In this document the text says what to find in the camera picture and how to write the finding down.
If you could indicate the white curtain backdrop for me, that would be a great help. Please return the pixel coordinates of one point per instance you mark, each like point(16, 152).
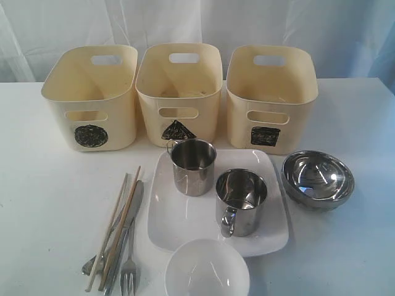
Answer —
point(344, 38)

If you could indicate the steel bowl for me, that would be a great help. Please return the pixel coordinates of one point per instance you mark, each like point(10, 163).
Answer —
point(316, 180)

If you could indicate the cream bin with circle mark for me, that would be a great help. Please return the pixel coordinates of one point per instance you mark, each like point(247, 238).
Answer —
point(91, 94)

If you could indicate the white ceramic bowl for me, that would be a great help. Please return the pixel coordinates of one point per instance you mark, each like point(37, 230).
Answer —
point(206, 267)

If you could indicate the steel fork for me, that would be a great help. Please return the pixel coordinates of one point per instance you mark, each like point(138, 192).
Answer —
point(129, 269)

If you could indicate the steel spoon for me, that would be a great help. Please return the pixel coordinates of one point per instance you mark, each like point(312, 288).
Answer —
point(86, 269)

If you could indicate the cream bin with triangle mark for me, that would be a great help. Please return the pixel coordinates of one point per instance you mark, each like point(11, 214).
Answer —
point(179, 87)

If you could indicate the steel table knife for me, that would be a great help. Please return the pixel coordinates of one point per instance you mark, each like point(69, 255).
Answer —
point(134, 207)

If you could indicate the steel mug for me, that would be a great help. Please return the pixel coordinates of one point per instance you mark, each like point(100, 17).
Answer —
point(193, 163)
point(240, 198)

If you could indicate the cream bin with square mark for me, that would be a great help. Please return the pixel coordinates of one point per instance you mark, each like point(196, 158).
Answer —
point(270, 93)

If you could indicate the steel mug front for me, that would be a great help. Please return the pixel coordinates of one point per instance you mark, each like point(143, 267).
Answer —
point(240, 198)

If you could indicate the white square plate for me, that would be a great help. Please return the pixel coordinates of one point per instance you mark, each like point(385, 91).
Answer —
point(175, 219)

